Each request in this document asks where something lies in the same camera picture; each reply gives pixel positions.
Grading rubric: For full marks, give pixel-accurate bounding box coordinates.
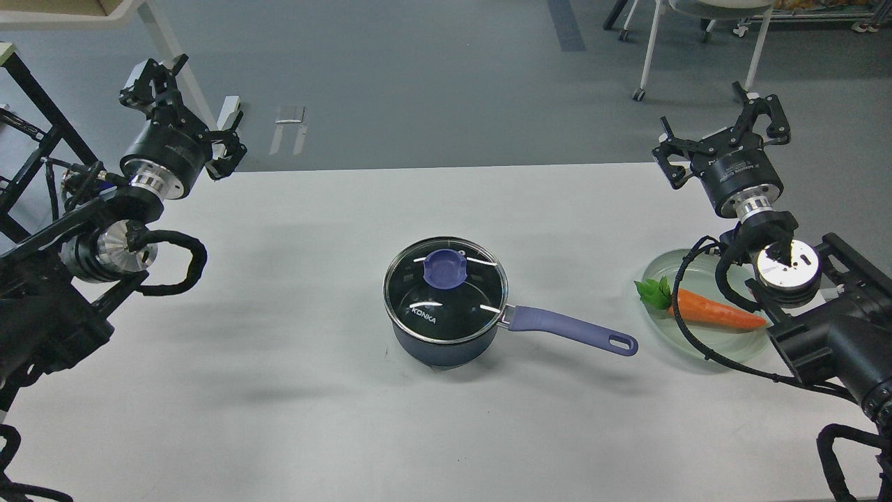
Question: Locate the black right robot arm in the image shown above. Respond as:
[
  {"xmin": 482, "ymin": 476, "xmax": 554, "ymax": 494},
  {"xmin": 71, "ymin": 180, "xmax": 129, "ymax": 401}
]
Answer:
[{"xmin": 635, "ymin": 82, "xmax": 891, "ymax": 501}]

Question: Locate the glass pot lid purple knob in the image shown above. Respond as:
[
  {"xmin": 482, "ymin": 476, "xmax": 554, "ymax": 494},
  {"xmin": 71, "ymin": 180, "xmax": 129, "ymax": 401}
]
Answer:
[{"xmin": 383, "ymin": 236, "xmax": 509, "ymax": 344}]

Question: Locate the orange toy carrot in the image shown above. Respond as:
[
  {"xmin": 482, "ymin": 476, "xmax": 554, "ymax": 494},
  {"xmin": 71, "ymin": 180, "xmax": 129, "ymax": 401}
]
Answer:
[{"xmin": 634, "ymin": 276, "xmax": 767, "ymax": 333}]

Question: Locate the dark blue saucepan purple handle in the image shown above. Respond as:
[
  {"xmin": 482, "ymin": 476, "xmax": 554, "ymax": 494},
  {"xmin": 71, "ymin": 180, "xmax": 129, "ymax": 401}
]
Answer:
[{"xmin": 383, "ymin": 236, "xmax": 639, "ymax": 368}]

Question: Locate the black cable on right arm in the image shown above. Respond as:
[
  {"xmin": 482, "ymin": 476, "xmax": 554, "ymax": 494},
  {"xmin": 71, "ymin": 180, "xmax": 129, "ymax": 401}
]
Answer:
[{"xmin": 670, "ymin": 236, "xmax": 865, "ymax": 402}]

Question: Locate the white chair on casters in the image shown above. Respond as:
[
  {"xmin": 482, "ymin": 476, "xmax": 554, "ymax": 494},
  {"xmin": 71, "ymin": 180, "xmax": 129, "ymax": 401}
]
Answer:
[{"xmin": 603, "ymin": 0, "xmax": 776, "ymax": 102}]

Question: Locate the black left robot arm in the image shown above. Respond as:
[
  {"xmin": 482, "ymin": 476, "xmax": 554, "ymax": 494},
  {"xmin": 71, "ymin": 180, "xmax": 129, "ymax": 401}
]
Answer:
[{"xmin": 1, "ymin": 49, "xmax": 247, "ymax": 414}]

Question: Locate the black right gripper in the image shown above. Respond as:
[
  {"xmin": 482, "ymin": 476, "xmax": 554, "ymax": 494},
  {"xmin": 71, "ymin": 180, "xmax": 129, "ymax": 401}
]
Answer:
[{"xmin": 652, "ymin": 82, "xmax": 792, "ymax": 218}]

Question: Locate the white desk with legs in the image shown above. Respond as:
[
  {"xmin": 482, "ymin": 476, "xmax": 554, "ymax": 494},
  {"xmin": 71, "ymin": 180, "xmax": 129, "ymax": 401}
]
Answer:
[{"xmin": 1, "ymin": 1, "xmax": 241, "ymax": 128}]

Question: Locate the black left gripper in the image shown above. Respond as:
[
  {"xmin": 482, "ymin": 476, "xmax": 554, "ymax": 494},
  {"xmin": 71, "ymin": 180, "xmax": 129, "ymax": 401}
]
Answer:
[{"xmin": 118, "ymin": 54, "xmax": 247, "ymax": 200}]

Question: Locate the black metal frame rack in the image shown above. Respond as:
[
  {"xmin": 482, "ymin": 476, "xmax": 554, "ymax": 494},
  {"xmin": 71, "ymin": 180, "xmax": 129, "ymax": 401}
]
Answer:
[{"xmin": 1, "ymin": 43, "xmax": 98, "ymax": 244}]

